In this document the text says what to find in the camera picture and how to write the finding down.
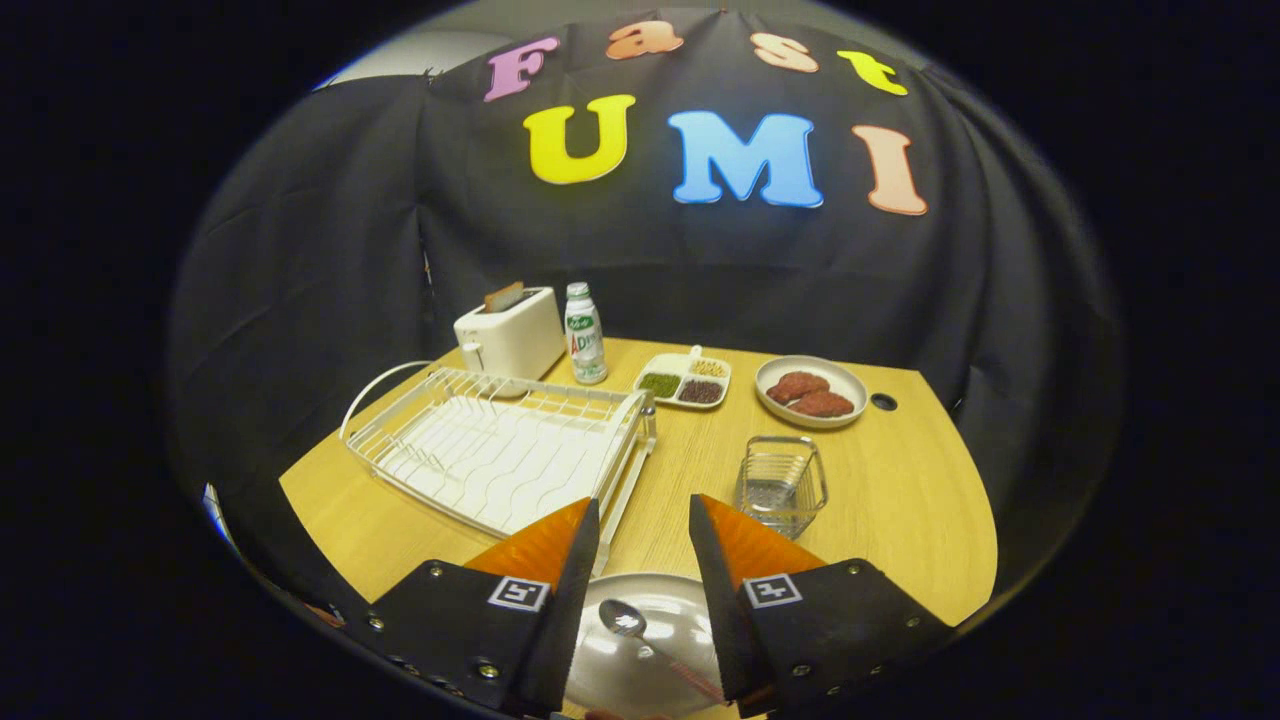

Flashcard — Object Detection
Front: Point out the small wire basket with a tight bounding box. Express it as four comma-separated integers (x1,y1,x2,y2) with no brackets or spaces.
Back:
733,435,830,541

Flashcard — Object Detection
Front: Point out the white plate with meat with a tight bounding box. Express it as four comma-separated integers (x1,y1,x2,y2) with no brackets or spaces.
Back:
754,355,869,430

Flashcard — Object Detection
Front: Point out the spoon with red checked handle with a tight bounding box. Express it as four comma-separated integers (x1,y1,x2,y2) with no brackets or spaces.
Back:
598,598,728,704

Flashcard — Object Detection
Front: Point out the beige round plate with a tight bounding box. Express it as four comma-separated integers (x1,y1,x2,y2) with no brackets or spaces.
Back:
565,572,741,719

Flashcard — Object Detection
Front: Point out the white toaster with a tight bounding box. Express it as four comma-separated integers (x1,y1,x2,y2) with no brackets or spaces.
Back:
453,286,568,381

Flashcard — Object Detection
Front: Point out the black backdrop cloth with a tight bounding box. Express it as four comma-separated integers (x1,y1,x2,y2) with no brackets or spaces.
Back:
165,10,1126,601

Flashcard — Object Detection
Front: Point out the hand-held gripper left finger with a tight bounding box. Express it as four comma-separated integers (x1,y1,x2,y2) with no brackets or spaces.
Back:
345,497,601,716

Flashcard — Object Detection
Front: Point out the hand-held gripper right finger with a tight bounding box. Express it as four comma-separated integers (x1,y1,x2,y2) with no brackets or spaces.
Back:
688,493,956,719

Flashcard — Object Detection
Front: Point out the white wire dish rack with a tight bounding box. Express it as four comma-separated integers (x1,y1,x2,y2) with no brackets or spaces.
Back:
340,360,659,579

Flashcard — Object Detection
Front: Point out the red meat piece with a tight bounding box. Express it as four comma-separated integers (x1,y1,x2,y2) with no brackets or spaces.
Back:
766,371,831,405
787,390,856,419

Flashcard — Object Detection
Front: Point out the small green label bottle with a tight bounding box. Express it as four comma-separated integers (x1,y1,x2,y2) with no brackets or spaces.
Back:
564,281,609,386

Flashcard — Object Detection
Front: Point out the white divided dish with beans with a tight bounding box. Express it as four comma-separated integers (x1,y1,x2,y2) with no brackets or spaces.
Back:
634,345,733,411

